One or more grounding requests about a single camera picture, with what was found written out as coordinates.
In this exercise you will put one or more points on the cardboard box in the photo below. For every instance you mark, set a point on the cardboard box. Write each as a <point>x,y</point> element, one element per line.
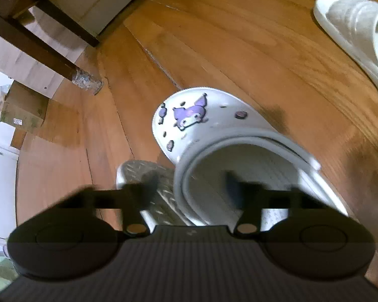
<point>24,108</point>

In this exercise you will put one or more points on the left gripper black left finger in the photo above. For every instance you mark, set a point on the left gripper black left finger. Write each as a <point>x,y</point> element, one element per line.
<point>130,200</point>

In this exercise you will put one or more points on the cream slide sandal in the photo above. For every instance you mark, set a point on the cream slide sandal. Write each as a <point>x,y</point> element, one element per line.
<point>353,25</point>
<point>157,204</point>

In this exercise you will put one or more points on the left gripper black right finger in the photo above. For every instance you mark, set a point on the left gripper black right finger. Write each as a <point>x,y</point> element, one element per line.
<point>252,198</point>

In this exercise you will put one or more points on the front wooden furniture leg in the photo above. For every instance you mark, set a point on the front wooden furniture leg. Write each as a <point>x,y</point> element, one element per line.
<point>33,46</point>

